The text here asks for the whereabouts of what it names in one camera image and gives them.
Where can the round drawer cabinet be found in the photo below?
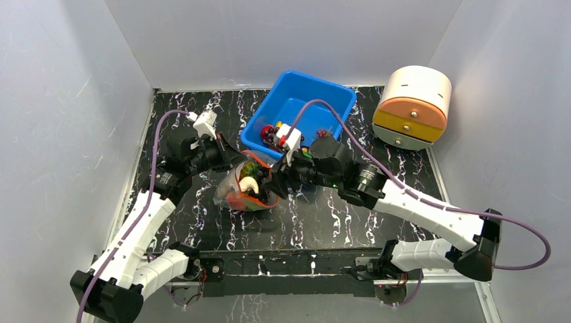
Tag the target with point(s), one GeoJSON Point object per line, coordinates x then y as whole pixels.
{"type": "Point", "coordinates": [413, 110]}

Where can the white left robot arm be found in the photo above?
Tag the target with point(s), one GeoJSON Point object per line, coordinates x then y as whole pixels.
{"type": "Point", "coordinates": [116, 285]}

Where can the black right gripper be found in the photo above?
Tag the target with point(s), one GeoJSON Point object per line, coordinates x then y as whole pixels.
{"type": "Point", "coordinates": [285, 176]}

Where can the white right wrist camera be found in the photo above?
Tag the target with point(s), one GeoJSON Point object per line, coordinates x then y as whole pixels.
{"type": "Point", "coordinates": [290, 140]}

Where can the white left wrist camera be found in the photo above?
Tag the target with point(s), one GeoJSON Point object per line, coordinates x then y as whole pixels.
{"type": "Point", "coordinates": [203, 123]}

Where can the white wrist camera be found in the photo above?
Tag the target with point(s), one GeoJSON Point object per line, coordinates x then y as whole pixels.
{"type": "Point", "coordinates": [290, 140]}
{"type": "Point", "coordinates": [203, 123]}

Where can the toy peach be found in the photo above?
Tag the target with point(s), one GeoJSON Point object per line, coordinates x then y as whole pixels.
{"type": "Point", "coordinates": [237, 201]}

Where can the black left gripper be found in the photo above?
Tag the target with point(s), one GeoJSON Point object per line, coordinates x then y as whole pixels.
{"type": "Point", "coordinates": [229, 158]}

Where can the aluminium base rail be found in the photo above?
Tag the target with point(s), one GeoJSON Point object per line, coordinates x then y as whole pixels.
{"type": "Point", "coordinates": [281, 272]}

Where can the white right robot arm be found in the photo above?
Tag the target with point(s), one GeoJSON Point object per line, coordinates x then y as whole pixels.
{"type": "Point", "coordinates": [466, 243]}

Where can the toy pineapple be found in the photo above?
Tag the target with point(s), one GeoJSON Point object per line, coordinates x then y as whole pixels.
{"type": "Point", "coordinates": [249, 169]}

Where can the green toy starfruit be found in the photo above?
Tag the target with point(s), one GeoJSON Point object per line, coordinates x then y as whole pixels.
{"type": "Point", "coordinates": [255, 205]}

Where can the clear zip top bag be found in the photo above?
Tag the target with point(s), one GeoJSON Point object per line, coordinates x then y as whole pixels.
{"type": "Point", "coordinates": [230, 182]}

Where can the white toy mushroom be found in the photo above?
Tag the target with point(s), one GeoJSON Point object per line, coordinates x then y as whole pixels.
{"type": "Point", "coordinates": [249, 184]}

